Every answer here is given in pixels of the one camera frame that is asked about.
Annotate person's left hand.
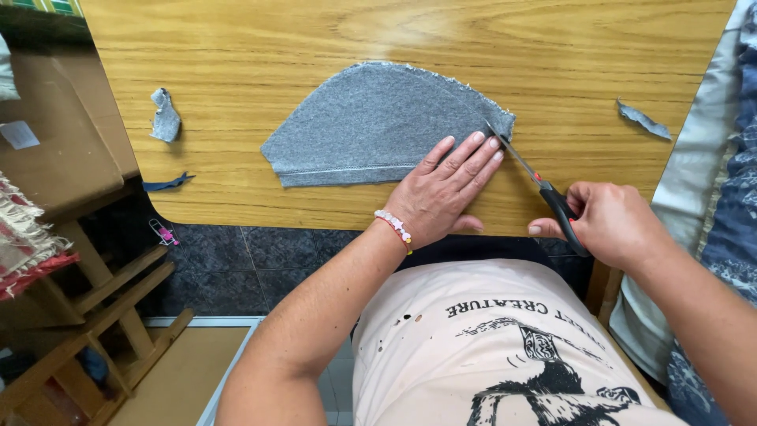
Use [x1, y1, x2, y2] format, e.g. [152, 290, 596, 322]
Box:
[383, 131, 505, 250]

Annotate person's right hand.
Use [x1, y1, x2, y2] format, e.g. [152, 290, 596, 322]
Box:
[528, 181, 676, 273]

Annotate black handled scissors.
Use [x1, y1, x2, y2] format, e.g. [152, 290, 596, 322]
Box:
[486, 121, 591, 258]

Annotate grey knit fabric piece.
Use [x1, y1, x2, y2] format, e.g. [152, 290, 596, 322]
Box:
[261, 61, 516, 189]

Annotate thin grey fabric scrap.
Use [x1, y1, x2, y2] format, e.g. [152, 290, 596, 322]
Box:
[617, 99, 673, 142]

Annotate blue patterned bedding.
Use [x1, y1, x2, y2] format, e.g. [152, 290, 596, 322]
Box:
[667, 0, 757, 426]

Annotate person's printed white shirt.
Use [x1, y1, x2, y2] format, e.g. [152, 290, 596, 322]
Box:
[352, 258, 690, 426]

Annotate dark blue fabric scrap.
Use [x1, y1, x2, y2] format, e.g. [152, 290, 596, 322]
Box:
[142, 172, 196, 193]

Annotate pink toy cart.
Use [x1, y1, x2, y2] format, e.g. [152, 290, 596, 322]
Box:
[148, 218, 180, 247]

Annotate crumpled grey fabric scrap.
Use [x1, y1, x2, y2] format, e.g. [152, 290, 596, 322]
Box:
[149, 88, 182, 144]

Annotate wooden chair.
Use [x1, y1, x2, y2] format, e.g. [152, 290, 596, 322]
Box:
[0, 220, 196, 426]

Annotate brown cardboard box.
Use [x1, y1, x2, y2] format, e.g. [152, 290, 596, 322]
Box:
[0, 47, 140, 222]

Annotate red fringed woven cloth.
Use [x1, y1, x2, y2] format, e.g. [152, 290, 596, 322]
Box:
[0, 172, 80, 301]

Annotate white bead bracelet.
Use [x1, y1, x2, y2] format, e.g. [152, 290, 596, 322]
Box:
[374, 209, 413, 245]

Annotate red cord bracelet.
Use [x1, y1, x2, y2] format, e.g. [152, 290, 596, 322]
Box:
[374, 217, 414, 256]

